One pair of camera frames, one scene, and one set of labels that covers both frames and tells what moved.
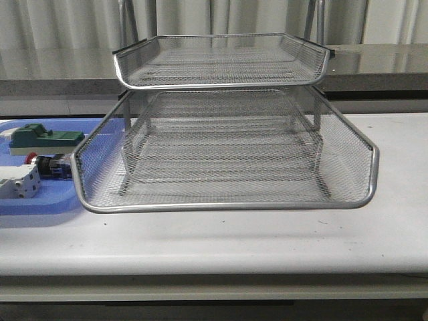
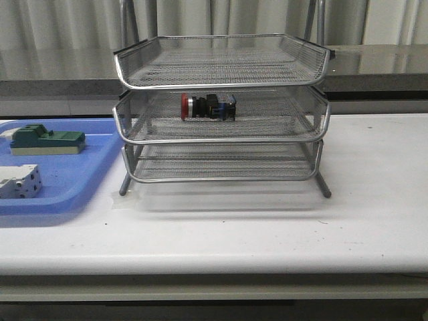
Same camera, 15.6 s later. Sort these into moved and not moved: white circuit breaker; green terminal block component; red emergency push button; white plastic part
Moved: red emergency push button
Not moved: green terminal block component; white plastic part; white circuit breaker
